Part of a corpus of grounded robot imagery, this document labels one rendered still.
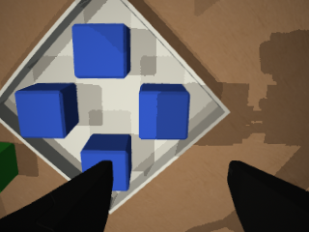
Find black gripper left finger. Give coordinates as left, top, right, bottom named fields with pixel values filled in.
left=0, top=160, right=113, bottom=232

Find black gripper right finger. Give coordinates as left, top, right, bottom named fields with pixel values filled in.
left=227, top=160, right=309, bottom=232

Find green block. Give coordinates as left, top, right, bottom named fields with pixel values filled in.
left=0, top=142, right=18, bottom=192

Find blue block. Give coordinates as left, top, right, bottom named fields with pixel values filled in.
left=80, top=134, right=132, bottom=191
left=14, top=83, right=79, bottom=138
left=139, top=83, right=190, bottom=140
left=71, top=23, right=130, bottom=78

